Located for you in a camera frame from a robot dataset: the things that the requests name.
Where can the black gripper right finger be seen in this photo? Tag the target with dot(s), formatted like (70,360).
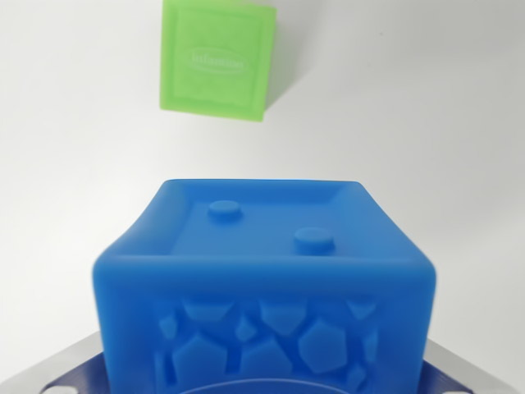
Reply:
(447,375)

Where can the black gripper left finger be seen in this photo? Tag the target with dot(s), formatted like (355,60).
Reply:
(78,369)

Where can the blue textured rubber cube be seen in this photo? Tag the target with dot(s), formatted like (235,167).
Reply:
(262,271)

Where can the green rubber cube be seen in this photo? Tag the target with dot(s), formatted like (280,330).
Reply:
(213,61)

